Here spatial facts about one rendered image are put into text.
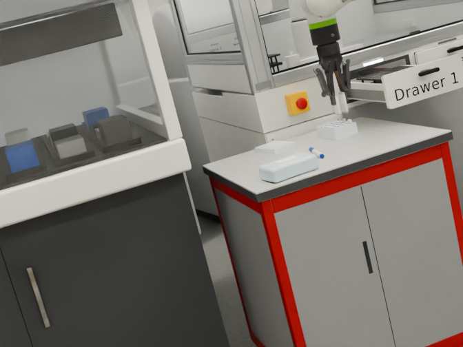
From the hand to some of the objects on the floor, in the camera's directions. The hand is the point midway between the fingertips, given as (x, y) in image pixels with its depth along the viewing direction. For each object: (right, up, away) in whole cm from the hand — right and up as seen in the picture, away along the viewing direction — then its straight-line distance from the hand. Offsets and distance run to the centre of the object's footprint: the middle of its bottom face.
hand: (340, 103), depth 249 cm
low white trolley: (+9, -87, +5) cm, 88 cm away
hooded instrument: (-132, -116, +36) cm, 179 cm away
